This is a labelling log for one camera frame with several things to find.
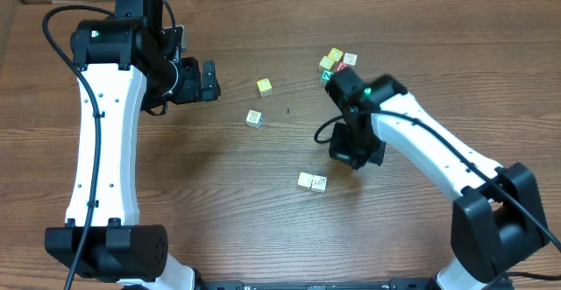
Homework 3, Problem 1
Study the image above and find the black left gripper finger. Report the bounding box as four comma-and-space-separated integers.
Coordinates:
202, 60, 217, 82
201, 81, 221, 102

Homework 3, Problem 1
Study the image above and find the wooden block with E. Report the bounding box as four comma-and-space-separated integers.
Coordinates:
245, 110, 263, 129

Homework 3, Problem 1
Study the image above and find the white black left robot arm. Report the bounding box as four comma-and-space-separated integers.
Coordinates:
45, 0, 221, 289

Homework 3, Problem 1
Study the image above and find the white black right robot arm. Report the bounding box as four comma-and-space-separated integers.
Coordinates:
325, 67, 556, 289

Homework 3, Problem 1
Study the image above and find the yellow top wooden block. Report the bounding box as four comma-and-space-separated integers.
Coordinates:
257, 78, 273, 97

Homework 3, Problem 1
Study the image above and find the green Z wooden block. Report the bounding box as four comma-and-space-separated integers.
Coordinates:
319, 70, 334, 86

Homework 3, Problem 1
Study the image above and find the red top wooden block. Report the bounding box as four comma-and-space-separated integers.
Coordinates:
336, 62, 348, 72

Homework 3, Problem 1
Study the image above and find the pale yellow block front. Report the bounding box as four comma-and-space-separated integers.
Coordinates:
318, 56, 337, 71

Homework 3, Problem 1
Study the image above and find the white top wooden block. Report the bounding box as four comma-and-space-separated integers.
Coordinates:
343, 53, 358, 67

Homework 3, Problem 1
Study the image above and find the yellow block at back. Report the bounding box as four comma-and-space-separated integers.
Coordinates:
328, 47, 344, 62

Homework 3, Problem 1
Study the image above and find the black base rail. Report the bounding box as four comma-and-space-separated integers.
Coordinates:
194, 278, 439, 290

